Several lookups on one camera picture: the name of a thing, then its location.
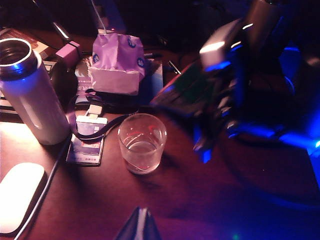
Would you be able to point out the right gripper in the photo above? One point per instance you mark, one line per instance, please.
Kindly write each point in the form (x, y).
(265, 100)

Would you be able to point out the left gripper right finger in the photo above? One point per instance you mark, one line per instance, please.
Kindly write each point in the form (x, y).
(150, 228)

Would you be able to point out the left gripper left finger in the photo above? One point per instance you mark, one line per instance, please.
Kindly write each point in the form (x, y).
(131, 228)

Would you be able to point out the clear glass cup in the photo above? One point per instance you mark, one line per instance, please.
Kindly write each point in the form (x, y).
(142, 150)

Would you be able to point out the white power adapter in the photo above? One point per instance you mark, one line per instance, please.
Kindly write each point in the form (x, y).
(215, 50)

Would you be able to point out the ID badge card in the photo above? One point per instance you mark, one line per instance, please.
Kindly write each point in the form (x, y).
(87, 145)

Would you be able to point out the purple tissue pack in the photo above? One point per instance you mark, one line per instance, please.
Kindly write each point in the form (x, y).
(117, 62)

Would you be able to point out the white flat mouse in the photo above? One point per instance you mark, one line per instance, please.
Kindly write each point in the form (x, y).
(17, 197)

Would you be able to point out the brown thermos bottle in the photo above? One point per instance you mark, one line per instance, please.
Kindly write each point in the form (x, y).
(262, 22)

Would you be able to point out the black computer mouse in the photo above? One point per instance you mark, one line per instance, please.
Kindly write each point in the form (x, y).
(62, 85)

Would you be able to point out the white thermos bottle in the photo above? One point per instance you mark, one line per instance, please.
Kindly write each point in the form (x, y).
(37, 105)

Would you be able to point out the small pink box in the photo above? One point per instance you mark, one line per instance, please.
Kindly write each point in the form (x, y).
(67, 53)

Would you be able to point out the silver pen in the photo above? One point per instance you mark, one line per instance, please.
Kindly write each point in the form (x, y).
(61, 31)

